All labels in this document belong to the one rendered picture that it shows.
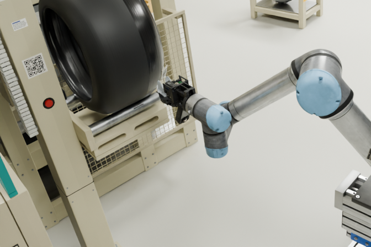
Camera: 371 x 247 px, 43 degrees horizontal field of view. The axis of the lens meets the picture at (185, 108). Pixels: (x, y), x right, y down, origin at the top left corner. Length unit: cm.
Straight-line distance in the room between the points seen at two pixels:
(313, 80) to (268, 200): 152
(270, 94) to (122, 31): 56
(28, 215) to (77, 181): 92
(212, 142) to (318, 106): 37
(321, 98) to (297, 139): 184
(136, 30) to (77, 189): 76
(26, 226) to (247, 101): 78
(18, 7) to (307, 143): 203
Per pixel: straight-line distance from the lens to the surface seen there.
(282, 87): 148
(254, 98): 152
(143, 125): 197
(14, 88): 177
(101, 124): 188
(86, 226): 221
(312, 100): 130
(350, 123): 137
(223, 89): 368
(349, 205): 183
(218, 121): 142
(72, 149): 196
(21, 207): 112
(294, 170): 290
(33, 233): 118
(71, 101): 211
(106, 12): 167
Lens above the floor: 193
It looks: 33 degrees down
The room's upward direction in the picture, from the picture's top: 10 degrees counter-clockwise
